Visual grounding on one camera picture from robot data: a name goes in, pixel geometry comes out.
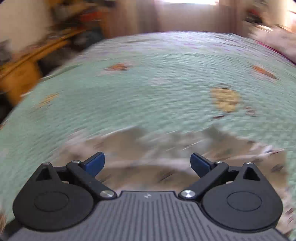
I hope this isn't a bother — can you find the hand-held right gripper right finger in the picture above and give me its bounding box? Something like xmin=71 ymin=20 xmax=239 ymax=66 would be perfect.
xmin=179 ymin=152 xmax=264 ymax=200

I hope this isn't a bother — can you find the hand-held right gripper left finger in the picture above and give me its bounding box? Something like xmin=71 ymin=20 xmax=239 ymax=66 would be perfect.
xmin=35 ymin=152 xmax=117 ymax=200

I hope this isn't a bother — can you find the white printed t-shirt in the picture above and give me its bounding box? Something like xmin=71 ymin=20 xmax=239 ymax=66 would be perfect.
xmin=65 ymin=126 xmax=296 ymax=232

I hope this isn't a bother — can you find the green quilted bed blanket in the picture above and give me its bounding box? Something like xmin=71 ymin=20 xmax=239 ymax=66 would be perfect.
xmin=0 ymin=31 xmax=296 ymax=232

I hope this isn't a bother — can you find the yellow wooden desk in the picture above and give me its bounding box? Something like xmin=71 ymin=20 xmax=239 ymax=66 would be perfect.
xmin=0 ymin=29 xmax=89 ymax=106

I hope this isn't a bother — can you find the floral pillow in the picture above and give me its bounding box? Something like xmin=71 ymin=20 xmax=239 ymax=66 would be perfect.
xmin=247 ymin=23 xmax=296 ymax=66

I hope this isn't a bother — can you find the pink curtain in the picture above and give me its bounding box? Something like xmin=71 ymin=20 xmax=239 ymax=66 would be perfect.
xmin=217 ymin=0 xmax=251 ymax=35
xmin=99 ymin=0 xmax=167 ymax=37

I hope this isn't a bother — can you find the bright window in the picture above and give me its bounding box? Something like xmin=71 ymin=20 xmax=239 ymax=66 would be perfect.
xmin=162 ymin=0 xmax=220 ymax=5

